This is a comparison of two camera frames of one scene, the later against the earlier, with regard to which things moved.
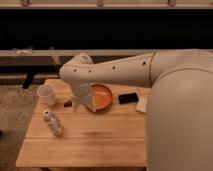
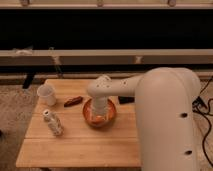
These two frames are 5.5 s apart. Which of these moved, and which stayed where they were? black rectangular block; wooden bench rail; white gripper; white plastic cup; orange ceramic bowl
Moved: white gripper; orange ceramic bowl
Stayed: black rectangular block; wooden bench rail; white plastic cup
